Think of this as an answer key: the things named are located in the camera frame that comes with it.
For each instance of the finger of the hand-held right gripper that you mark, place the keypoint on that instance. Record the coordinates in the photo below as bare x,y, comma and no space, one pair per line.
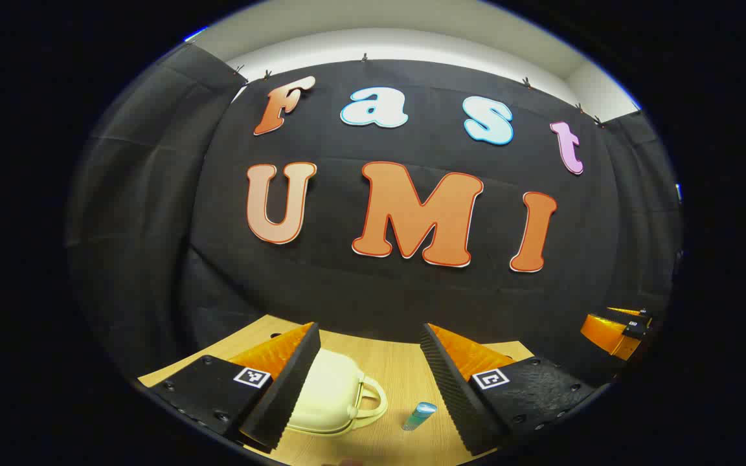
625,312
609,335

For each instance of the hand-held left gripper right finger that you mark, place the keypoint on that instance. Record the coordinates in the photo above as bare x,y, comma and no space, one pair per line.
454,395

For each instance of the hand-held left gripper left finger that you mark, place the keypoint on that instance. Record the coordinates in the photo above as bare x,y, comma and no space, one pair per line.
282,388

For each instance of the blue skincare bottle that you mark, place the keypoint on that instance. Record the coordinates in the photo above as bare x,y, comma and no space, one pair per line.
419,415

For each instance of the pale yellow suitcase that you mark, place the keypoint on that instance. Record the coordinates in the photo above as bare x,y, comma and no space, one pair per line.
327,395

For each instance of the black backdrop cloth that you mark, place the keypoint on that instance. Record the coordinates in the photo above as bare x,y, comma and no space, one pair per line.
347,285

